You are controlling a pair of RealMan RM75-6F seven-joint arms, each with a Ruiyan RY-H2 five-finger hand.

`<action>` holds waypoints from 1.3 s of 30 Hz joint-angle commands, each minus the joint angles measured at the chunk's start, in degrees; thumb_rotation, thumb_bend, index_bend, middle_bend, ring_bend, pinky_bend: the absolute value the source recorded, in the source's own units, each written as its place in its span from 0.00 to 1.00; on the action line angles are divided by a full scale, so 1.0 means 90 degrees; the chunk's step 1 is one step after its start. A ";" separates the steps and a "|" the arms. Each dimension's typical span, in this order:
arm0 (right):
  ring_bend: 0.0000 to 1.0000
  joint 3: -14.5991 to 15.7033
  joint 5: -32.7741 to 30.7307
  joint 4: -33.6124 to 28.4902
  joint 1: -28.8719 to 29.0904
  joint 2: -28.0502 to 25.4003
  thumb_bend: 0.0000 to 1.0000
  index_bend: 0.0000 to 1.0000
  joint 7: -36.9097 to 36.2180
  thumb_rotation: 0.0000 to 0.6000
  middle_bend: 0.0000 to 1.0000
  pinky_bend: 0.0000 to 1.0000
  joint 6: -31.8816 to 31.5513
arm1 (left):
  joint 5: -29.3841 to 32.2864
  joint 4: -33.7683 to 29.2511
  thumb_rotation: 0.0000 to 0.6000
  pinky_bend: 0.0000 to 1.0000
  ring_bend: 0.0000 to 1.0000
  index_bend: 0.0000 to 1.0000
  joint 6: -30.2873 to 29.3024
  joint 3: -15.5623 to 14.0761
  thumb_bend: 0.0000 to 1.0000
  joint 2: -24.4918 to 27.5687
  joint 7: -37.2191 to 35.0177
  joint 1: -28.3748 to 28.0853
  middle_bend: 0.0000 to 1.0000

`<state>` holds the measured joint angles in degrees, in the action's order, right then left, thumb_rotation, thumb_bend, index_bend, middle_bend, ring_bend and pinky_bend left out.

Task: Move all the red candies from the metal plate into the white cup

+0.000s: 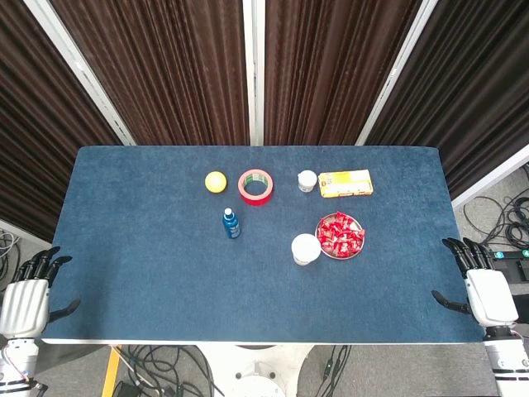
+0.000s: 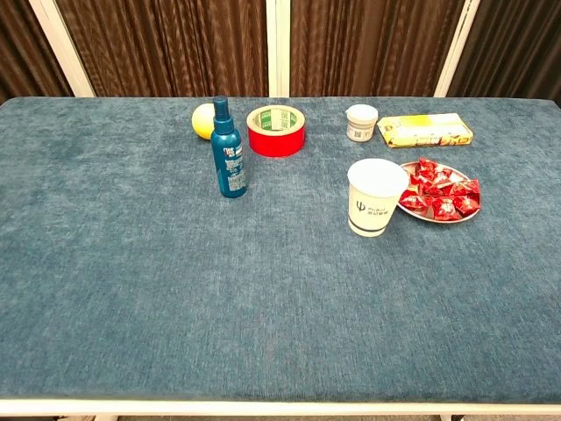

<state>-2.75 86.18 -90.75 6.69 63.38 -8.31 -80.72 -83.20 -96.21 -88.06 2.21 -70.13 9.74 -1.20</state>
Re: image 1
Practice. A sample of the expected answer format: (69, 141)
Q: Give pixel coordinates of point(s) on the yellow ball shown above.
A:
(215, 182)

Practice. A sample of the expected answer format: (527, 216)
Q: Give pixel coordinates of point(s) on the white partition frame post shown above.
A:
(492, 175)
(253, 70)
(394, 74)
(78, 68)
(20, 233)

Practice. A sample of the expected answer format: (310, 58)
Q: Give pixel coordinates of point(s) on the yellow snack box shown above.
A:
(347, 184)

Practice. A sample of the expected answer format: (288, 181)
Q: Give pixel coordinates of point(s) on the white paper cup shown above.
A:
(306, 248)

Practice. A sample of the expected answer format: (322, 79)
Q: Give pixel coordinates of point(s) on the blue spray bottle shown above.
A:
(231, 226)

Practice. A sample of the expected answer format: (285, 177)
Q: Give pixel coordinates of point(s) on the blue fabric table cover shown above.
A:
(165, 269)

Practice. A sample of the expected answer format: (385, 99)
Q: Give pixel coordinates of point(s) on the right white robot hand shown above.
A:
(489, 297)

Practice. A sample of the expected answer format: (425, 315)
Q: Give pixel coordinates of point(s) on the round metal plate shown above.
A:
(326, 253)

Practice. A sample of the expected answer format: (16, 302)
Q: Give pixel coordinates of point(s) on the red tape roll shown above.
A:
(256, 201)

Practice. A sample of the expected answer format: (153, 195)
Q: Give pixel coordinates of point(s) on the black foot pedal box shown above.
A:
(516, 273)

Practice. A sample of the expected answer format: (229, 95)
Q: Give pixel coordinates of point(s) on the black power adapter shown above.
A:
(124, 388)

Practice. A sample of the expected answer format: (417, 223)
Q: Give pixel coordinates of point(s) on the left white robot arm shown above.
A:
(16, 364)

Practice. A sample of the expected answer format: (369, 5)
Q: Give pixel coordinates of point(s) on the brown pleated curtain panel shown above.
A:
(330, 70)
(33, 144)
(475, 103)
(165, 70)

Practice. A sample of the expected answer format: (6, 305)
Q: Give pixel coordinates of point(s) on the small white jar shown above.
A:
(307, 180)

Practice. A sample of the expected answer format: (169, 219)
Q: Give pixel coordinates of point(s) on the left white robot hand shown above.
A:
(25, 302)

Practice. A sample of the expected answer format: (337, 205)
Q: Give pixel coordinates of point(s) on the white table pedestal base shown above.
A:
(256, 368)

